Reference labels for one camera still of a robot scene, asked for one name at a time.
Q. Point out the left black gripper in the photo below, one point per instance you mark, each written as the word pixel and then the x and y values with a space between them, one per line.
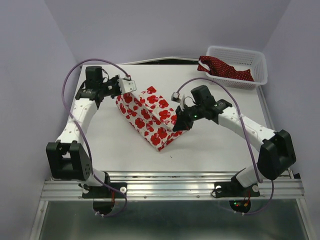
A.
pixel 115 80

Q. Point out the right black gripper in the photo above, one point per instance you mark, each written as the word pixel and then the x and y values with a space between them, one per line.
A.
pixel 182 123

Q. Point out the white red poppy skirt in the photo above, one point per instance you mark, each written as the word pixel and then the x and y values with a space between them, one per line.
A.
pixel 151 115

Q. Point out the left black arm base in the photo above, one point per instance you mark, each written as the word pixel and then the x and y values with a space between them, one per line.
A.
pixel 104 198

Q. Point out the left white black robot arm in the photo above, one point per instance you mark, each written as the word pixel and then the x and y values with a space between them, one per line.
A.
pixel 69 156

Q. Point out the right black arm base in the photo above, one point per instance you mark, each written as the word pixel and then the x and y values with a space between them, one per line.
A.
pixel 240 196

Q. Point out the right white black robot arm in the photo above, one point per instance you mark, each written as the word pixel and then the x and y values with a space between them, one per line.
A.
pixel 275 148

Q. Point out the dark red dotted skirt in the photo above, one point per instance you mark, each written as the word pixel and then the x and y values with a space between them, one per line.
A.
pixel 216 67

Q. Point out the white plastic basket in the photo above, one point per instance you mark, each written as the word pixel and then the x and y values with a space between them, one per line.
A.
pixel 241 60

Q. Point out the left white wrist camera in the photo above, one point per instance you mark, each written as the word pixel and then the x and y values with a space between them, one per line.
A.
pixel 126 86

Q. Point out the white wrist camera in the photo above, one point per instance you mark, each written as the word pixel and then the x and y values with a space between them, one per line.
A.
pixel 175 97
pixel 126 86

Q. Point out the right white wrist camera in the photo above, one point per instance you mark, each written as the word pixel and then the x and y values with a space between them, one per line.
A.
pixel 175 97

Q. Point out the aluminium rail frame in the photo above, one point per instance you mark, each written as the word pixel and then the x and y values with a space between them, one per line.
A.
pixel 175 205

